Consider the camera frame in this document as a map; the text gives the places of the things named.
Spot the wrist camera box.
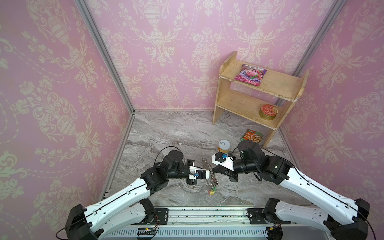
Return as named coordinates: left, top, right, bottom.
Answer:
left=195, top=167, right=210, bottom=180
left=212, top=152, right=235, bottom=171

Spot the red round tin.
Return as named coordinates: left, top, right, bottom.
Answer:
left=259, top=104, right=279, bottom=121

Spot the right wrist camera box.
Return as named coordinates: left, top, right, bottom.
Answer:
left=212, top=152, right=235, bottom=171

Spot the pink snack packet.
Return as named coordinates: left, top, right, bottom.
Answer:
left=235, top=65, right=267, bottom=86

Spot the right aluminium corner post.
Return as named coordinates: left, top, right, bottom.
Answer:
left=292, top=0, right=347, bottom=77

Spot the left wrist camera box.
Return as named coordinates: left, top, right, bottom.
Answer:
left=195, top=167, right=210, bottom=180

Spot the green orange food packet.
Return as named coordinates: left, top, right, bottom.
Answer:
left=240, top=129, right=264, bottom=144

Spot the wooden two-tier shelf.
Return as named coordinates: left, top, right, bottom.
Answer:
left=212, top=50, right=310, bottom=149

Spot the aluminium front rail base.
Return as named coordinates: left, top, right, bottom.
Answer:
left=92, top=206, right=332, bottom=240

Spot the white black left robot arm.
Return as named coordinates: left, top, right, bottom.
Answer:
left=61, top=147, right=210, bottom=240

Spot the aluminium corner frame post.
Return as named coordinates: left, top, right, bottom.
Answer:
left=75, top=0, right=135, bottom=115

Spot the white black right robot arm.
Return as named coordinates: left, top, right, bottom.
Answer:
left=212, top=140, right=374, bottom=240

